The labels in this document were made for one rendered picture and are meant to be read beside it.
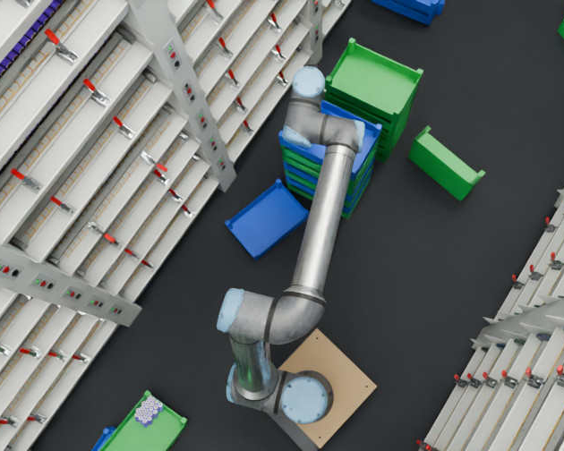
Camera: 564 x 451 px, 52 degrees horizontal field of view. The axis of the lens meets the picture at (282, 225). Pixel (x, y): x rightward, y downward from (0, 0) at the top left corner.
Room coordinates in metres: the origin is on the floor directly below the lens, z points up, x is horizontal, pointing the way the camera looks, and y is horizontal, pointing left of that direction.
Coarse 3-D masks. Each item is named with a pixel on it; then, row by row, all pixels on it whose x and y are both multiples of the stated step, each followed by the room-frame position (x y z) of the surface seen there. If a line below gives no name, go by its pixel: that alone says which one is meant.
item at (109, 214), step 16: (160, 112) 0.93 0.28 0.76; (176, 112) 0.92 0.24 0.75; (176, 128) 0.88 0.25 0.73; (160, 144) 0.83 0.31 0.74; (112, 176) 0.76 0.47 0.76; (144, 176) 0.74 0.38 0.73; (128, 192) 0.70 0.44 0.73; (112, 208) 0.66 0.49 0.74; (64, 240) 0.59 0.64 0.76; (96, 240) 0.58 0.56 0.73; (48, 256) 0.55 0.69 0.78; (64, 256) 0.55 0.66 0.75; (80, 256) 0.54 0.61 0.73; (64, 272) 0.50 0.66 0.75
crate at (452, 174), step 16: (416, 144) 0.84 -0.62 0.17; (432, 144) 0.81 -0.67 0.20; (416, 160) 0.81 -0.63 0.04; (432, 160) 0.76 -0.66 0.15; (448, 160) 0.73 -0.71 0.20; (432, 176) 0.73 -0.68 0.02; (448, 176) 0.68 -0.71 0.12; (464, 176) 0.64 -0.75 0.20; (480, 176) 0.63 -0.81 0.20; (464, 192) 0.61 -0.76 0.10
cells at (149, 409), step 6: (150, 396) 0.12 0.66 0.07; (144, 402) 0.11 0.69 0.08; (150, 402) 0.10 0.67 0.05; (156, 402) 0.10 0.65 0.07; (138, 408) 0.09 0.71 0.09; (144, 408) 0.08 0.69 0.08; (150, 408) 0.08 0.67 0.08; (156, 408) 0.07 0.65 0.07; (162, 408) 0.07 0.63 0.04; (138, 414) 0.07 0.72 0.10; (144, 414) 0.06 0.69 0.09; (150, 414) 0.06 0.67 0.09; (156, 414) 0.05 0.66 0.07; (138, 420) 0.05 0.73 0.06; (144, 420) 0.04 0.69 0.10; (150, 420) 0.04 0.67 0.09; (144, 426) 0.02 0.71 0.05
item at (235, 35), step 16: (256, 0) 1.25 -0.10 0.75; (272, 0) 1.25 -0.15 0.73; (240, 16) 1.21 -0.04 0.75; (256, 16) 1.20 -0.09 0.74; (224, 32) 1.15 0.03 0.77; (240, 32) 1.16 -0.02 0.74; (208, 48) 1.10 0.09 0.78; (224, 48) 1.08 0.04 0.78; (240, 48) 1.10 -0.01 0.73; (208, 64) 1.06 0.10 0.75; (224, 64) 1.06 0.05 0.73; (208, 80) 1.01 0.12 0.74
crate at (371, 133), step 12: (324, 108) 0.94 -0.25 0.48; (336, 108) 0.91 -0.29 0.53; (360, 120) 0.84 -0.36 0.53; (372, 132) 0.80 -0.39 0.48; (288, 144) 0.82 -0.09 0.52; (312, 144) 0.81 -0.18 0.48; (372, 144) 0.74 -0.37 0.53; (312, 156) 0.76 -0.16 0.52; (360, 156) 0.73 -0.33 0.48; (360, 168) 0.68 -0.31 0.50
